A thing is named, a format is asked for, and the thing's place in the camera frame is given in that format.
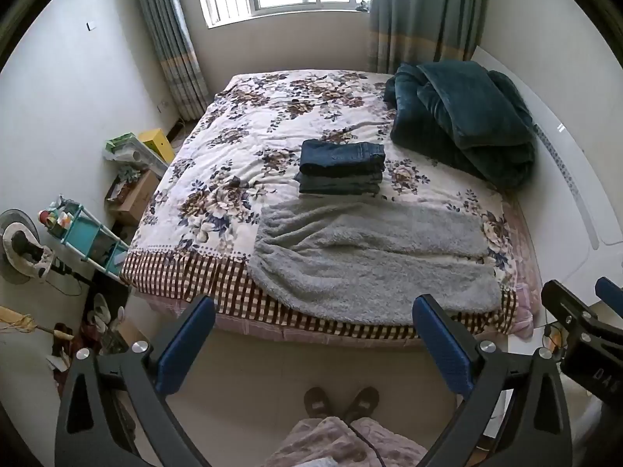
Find brown cardboard box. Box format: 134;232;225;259
105;169;162;227

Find person's right brown slipper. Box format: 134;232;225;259
345;386;381;422

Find green box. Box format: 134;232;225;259
103;132;147;157

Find grey fleece pants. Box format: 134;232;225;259
248;198;503;328

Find standing fan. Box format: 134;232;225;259
0;208;55;286

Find bed with pink sheet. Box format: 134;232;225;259
139;70;542;348

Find person's brown slipper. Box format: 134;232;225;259
345;386;381;422
304;386;334;420

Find white headboard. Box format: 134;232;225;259
471;46;623;314

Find teal quilt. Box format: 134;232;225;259
383;60;537;191

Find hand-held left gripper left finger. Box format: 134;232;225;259
55;296;217;467

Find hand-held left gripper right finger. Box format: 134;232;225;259
412;294;574;467

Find pair of white shoes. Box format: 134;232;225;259
92;293;126;328

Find teal shelf rack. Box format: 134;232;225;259
41;197;131;281

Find person's pink pajama legs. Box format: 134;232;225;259
263;415;430;467

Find person's left brown slipper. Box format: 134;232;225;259
304;386;334;420

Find grey-blue curtain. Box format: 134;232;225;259
129;0;211;121
367;0;491;75

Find folded dark blue jeans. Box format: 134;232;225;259
299;139;387;179

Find dark cable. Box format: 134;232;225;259
347;420;377;467

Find folded faded blue jeans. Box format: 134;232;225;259
294;169;383;197

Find floral checkered bed blanket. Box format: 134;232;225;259
119;69;519;335

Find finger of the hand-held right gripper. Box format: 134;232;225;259
540;279;600;336
595;276;623;308

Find wooden broom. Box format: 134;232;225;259
0;305;75;342

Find yellow box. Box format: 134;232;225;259
137;128;176;165

